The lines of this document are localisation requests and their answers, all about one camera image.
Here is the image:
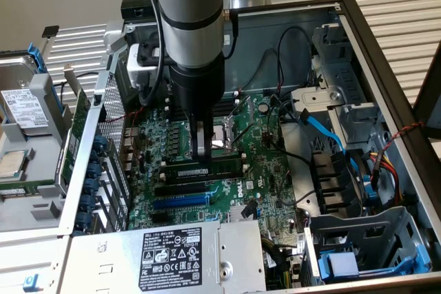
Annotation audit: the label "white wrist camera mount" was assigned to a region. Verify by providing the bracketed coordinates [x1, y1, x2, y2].
[126, 43, 172, 90]

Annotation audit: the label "silver CPU chip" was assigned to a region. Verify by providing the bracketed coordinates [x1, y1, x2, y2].
[0, 150, 29, 180]

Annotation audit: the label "dark panel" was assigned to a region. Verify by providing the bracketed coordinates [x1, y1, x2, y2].
[412, 39, 441, 140]

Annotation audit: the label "CPU socket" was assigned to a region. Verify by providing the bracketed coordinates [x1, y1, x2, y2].
[184, 116, 239, 158]

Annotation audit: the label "metal socket cover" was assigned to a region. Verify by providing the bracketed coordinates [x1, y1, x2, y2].
[227, 95, 256, 127]

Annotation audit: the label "blue disk caddy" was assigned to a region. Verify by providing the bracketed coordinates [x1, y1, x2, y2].
[317, 244, 432, 282]

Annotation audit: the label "green RAM stick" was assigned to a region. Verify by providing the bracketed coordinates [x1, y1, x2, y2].
[159, 157, 243, 181]
[0, 187, 28, 198]

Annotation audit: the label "grey metal disk bay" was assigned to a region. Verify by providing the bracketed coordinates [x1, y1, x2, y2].
[305, 205, 432, 286]

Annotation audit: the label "black table cable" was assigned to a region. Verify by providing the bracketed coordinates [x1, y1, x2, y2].
[59, 71, 101, 103]

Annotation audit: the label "thin metal locking lever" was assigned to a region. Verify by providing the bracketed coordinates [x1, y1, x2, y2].
[229, 124, 263, 147]

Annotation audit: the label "grey corner bracket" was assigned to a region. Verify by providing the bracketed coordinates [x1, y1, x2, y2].
[102, 19, 125, 54]

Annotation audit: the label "long black expansion slot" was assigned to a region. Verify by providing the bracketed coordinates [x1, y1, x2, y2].
[154, 182, 208, 198]

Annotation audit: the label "blue expansion slot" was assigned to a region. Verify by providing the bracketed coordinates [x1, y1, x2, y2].
[153, 194, 210, 210]

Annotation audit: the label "silver chipset heatsink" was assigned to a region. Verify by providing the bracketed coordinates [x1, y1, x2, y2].
[227, 204, 258, 224]

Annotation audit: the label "red yellow power wires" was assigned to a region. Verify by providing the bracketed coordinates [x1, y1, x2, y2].
[369, 150, 404, 206]

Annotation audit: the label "yellow black power wires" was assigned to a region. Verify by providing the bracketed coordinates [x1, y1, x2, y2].
[260, 234, 298, 290]

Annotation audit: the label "red black twisted wire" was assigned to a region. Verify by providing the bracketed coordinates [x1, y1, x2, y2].
[382, 120, 427, 158]

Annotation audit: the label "blue card retainer clip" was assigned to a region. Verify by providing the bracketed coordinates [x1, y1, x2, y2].
[74, 211, 94, 232]
[89, 134, 109, 154]
[85, 162, 103, 180]
[83, 178, 101, 196]
[80, 193, 98, 211]

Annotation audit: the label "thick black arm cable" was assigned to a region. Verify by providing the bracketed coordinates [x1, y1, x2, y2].
[132, 0, 165, 108]

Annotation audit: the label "silver hard disk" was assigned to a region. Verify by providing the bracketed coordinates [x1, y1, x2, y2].
[0, 55, 52, 137]

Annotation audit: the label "blue disk bracket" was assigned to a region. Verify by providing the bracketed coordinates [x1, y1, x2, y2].
[26, 42, 67, 116]

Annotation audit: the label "blue case latch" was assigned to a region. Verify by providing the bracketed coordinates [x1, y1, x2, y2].
[22, 273, 40, 294]

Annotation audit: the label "metal optical drive bay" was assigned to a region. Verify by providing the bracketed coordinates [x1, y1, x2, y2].
[289, 23, 382, 145]

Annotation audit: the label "small black box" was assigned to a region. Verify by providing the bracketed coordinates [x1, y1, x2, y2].
[120, 0, 159, 20]

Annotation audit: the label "black wire with plug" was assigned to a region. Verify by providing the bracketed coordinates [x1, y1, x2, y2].
[240, 200, 259, 220]

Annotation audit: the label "blue SATA wire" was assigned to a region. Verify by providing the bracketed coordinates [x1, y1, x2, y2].
[298, 108, 375, 205]

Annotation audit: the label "grey power supply unit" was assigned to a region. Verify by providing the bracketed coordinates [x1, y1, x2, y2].
[57, 220, 268, 294]

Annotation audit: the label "open metal PC case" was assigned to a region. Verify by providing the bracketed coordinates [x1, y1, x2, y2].
[57, 0, 441, 294]

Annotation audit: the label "long black wire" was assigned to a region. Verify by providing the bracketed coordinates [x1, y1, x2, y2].
[274, 26, 314, 97]
[240, 48, 280, 92]

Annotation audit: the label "grey parts rack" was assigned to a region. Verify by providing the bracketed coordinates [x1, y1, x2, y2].
[0, 72, 76, 233]

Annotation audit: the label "green Dell motherboard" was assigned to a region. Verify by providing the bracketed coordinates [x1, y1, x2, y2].
[124, 91, 307, 242]

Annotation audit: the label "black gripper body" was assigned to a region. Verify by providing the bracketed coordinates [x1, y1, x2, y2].
[168, 54, 227, 123]

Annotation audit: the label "thin red wire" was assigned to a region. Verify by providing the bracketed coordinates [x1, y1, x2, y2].
[104, 107, 145, 125]

